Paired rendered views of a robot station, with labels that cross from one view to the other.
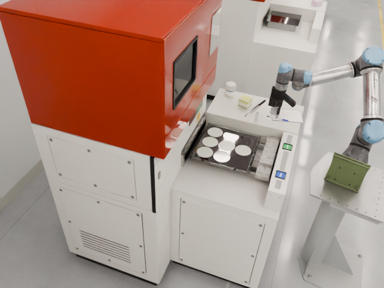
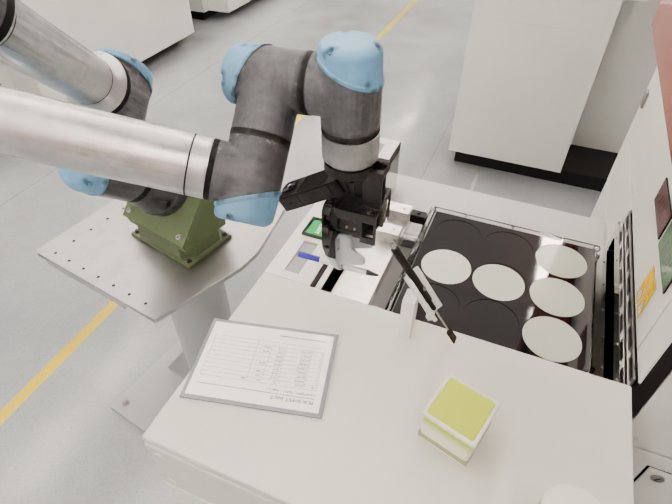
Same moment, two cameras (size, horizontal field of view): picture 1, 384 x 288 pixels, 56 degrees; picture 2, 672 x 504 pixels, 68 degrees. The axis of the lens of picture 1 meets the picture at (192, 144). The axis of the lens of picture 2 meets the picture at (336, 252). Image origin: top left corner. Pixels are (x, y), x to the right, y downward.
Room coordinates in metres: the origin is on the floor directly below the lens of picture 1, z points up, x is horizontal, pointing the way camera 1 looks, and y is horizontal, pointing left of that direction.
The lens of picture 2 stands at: (2.46, -0.49, 1.61)
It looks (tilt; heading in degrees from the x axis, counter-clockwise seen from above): 43 degrees down; 185
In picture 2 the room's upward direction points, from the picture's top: straight up
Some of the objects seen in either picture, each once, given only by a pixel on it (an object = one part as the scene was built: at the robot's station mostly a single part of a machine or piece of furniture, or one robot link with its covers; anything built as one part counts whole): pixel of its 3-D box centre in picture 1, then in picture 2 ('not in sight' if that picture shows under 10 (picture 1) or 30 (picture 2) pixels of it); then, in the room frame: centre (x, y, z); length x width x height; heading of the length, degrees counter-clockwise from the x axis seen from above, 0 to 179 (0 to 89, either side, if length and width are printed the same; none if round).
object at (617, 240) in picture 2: (194, 139); (613, 308); (1.81, -0.01, 0.89); 0.44 x 0.02 x 0.10; 162
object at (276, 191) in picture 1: (282, 168); (342, 220); (1.58, -0.54, 0.89); 0.55 x 0.09 x 0.14; 162
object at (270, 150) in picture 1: (267, 159); (370, 262); (1.69, -0.48, 0.87); 0.36 x 0.08 x 0.03; 162
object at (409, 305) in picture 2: (255, 112); (420, 307); (1.96, -0.40, 1.03); 0.06 x 0.04 x 0.13; 72
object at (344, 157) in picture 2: (281, 85); (351, 143); (1.89, -0.51, 1.27); 0.08 x 0.08 x 0.05
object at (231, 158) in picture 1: (226, 146); (499, 281); (1.76, -0.22, 0.90); 0.34 x 0.34 x 0.01; 72
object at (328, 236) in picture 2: not in sight; (332, 232); (1.91, -0.54, 1.13); 0.05 x 0.02 x 0.09; 163
